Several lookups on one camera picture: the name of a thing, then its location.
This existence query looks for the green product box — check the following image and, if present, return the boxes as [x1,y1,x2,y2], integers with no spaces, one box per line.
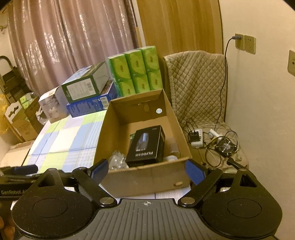
[61,61,110,104]

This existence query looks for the cardboard boxes on floor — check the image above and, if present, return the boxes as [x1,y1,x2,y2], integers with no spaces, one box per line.
[4,92,43,141]

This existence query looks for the wall socket with plug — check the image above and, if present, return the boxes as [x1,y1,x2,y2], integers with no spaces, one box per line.
[235,33,244,51]

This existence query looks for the brown cardboard box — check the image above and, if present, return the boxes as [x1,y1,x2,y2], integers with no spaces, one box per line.
[94,90,192,198]

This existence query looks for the clear plastic bag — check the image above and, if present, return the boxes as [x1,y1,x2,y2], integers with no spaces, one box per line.
[108,150,129,171]

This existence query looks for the checkered tablecloth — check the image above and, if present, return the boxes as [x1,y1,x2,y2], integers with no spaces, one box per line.
[23,111,106,173]

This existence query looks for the black Flyco box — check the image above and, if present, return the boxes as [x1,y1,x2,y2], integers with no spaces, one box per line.
[126,125,166,167]

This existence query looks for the silver green foil pouch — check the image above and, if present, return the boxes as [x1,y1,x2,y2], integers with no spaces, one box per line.
[130,133,135,143]

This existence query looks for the quilted beige chair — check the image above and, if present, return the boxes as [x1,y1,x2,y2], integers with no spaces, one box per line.
[164,51,227,127]

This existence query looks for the black folding cart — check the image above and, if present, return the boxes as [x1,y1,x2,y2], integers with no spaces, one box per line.
[1,56,30,104]

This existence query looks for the pink curtain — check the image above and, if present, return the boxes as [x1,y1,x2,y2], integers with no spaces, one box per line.
[6,1,138,95]

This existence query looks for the yellow plastic bag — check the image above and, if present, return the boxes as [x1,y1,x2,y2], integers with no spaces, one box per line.
[0,93,9,135]

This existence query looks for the person's left hand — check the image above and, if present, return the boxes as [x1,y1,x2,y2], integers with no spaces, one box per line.
[1,200,15,239]

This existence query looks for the white humidifier box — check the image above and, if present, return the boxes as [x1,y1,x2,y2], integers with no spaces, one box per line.
[39,87,62,123]

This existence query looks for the small black fan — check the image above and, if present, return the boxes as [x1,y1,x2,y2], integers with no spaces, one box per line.
[217,140,237,157]

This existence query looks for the black power cord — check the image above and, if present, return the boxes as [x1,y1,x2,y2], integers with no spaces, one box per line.
[218,35,241,123]

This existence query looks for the wooden door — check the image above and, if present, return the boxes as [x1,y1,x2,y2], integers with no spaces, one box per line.
[136,0,224,58]

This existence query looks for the white power strip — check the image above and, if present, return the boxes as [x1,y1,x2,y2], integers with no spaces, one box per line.
[188,128,221,148]

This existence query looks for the wall switch plate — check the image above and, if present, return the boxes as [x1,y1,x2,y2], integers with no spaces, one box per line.
[287,50,295,76]

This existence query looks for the cotton swab bag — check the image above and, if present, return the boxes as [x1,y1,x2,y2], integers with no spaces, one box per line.
[163,143,181,162]

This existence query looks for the blue product box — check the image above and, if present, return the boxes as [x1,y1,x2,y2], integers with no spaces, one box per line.
[66,80,118,117]

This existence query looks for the green tissue pack stack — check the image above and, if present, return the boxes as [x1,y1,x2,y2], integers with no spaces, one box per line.
[107,45,163,97]

